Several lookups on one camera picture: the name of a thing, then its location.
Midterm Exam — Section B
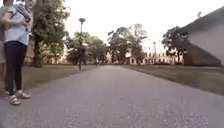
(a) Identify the clump of tall trees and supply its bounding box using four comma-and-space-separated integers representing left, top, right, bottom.
107, 23, 149, 65

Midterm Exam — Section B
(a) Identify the clump of green trees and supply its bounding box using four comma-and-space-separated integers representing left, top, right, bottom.
64, 31, 109, 66

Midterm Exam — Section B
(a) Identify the grey asphalt path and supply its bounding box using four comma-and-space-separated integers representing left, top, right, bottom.
0, 64, 224, 128

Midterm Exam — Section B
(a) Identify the pale building with arches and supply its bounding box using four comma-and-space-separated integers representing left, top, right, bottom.
124, 46, 184, 66

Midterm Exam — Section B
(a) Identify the pale building behind trees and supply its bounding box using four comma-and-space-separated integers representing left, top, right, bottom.
41, 49, 69, 65

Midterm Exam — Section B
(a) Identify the grass with bare patches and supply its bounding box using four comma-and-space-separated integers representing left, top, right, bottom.
0, 63, 99, 96

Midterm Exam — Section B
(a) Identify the dark tree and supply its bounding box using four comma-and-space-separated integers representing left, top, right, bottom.
161, 25, 189, 65

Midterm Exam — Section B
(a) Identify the grass beside grey building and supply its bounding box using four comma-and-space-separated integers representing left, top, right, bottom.
122, 64, 224, 96

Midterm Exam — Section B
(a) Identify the tall green tree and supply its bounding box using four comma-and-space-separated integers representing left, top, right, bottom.
28, 0, 71, 69

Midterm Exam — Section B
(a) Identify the person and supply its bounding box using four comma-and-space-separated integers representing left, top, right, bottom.
0, 0, 37, 107
0, 0, 14, 94

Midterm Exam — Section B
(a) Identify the grey building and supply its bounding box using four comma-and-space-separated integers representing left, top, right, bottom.
182, 5, 224, 68

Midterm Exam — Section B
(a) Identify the lamp post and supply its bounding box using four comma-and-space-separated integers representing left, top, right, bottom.
77, 17, 87, 71

